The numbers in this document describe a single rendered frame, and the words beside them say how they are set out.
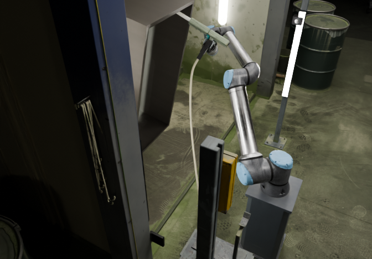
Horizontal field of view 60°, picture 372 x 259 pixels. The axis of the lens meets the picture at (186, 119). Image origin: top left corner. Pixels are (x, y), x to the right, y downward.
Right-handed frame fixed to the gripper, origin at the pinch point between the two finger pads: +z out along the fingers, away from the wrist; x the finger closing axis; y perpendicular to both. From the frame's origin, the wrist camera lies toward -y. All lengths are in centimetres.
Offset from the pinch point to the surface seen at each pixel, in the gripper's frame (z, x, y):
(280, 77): -250, -68, -44
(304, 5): -58, -38, -72
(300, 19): -61, -42, -62
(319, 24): -208, -65, -118
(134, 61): 27, 26, 41
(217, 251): 61, -75, 92
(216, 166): 121, -46, 48
